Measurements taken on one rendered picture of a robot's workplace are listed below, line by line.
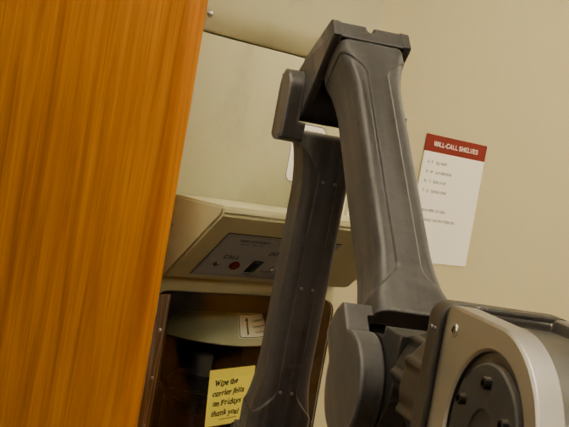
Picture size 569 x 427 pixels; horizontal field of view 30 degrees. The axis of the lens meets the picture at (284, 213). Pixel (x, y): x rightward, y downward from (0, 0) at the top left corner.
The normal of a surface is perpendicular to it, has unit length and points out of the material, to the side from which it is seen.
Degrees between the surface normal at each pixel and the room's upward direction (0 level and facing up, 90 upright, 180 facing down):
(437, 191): 90
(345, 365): 90
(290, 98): 94
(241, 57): 90
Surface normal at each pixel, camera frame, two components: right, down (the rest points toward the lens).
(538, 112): 0.66, 0.15
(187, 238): -0.73, -0.09
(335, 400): -0.96, -0.15
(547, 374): 0.28, -0.69
